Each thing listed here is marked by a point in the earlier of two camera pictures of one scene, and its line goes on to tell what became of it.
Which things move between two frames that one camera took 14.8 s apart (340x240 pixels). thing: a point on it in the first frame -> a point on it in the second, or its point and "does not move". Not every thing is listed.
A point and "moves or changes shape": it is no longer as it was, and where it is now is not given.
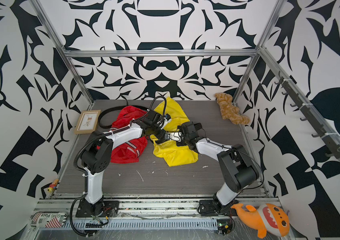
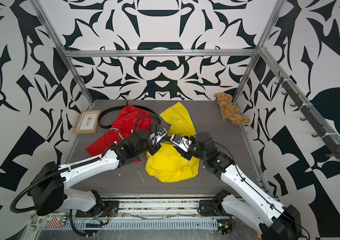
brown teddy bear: (229, 110) does not move
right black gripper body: (184, 140) -> (193, 151)
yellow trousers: (166, 151) moves or changes shape
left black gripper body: (160, 134) -> (152, 149)
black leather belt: (102, 114) does not move
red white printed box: (49, 219) does not move
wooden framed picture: (88, 122) does not move
